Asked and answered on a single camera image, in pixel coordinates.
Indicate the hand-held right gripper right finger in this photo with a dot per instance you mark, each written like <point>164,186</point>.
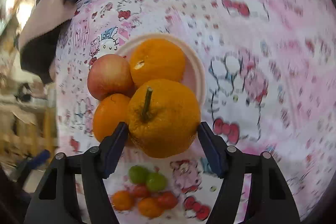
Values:
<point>212,150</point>

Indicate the large orange with stem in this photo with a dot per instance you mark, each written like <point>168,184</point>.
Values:
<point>168,119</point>

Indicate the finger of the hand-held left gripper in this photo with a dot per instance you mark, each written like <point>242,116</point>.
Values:
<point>38,159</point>

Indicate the smooth medium orange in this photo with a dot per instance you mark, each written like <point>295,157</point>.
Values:
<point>110,116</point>

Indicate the red apple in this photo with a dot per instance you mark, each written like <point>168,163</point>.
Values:
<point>110,77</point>

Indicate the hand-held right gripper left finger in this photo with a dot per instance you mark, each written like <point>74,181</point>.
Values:
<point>115,150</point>

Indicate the small mandarin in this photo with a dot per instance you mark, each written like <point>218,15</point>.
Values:
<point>122,200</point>
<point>149,207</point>

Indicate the pink cloth with black backing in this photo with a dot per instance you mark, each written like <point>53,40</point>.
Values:
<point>44,16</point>

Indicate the red cherry tomato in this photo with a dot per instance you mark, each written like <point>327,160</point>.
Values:
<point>167,200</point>
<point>141,191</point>

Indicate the round orange with pale scar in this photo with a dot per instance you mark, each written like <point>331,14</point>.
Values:
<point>160,58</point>

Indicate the white round plate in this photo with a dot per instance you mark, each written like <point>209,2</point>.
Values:
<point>195,74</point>

